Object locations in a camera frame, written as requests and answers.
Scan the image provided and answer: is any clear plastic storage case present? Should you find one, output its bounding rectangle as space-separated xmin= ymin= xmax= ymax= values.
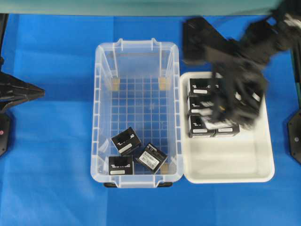
xmin=90 ymin=39 xmax=183 ymax=188

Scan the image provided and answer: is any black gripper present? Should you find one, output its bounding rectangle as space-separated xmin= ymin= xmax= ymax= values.
xmin=0 ymin=72 xmax=45 ymax=111

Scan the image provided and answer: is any blue table mat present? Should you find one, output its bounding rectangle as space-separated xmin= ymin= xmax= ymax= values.
xmin=0 ymin=15 xmax=301 ymax=226

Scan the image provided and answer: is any white plastic tray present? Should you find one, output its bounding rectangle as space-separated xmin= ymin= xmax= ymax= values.
xmin=179 ymin=72 xmax=275 ymax=184

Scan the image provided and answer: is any black robot arm opposite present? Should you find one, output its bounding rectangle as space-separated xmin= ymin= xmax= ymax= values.
xmin=182 ymin=0 xmax=301 ymax=129

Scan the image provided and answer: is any black box in case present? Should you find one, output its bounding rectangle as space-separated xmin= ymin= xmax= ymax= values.
xmin=109 ymin=155 xmax=134 ymax=176
xmin=136 ymin=143 xmax=167 ymax=174
xmin=111 ymin=127 xmax=142 ymax=156

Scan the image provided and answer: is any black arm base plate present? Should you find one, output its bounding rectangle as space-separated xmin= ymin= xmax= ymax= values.
xmin=287 ymin=109 xmax=301 ymax=164
xmin=0 ymin=113 xmax=11 ymax=156

